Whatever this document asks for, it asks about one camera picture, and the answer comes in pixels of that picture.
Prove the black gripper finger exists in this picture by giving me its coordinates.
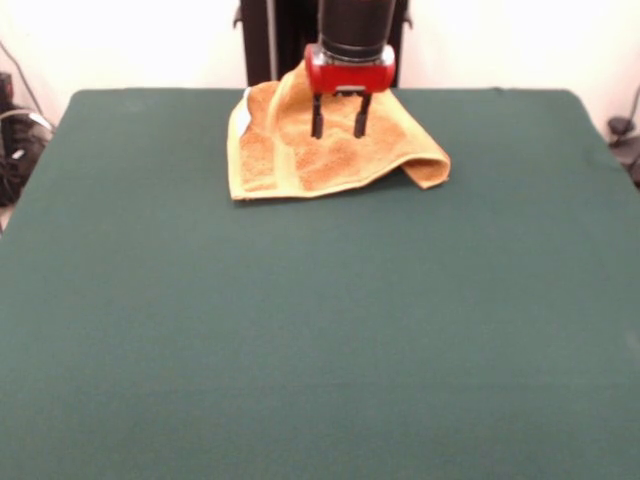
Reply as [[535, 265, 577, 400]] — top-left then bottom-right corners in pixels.
[[309, 92, 325, 140], [353, 92, 372, 140]]

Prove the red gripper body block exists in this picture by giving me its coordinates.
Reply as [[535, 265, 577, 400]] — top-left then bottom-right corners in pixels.
[[304, 43, 397, 96]]

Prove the tan terry towel white label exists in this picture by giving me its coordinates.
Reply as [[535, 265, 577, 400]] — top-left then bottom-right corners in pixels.
[[227, 59, 451, 203]]

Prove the dark green table cloth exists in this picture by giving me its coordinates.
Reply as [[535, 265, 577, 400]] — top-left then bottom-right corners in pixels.
[[0, 87, 640, 480]]

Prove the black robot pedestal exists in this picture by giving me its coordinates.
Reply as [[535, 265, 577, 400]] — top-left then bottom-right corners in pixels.
[[232, 0, 414, 90]]

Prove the grey cable loop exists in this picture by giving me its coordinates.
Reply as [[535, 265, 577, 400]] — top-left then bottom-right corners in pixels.
[[0, 39, 55, 135]]

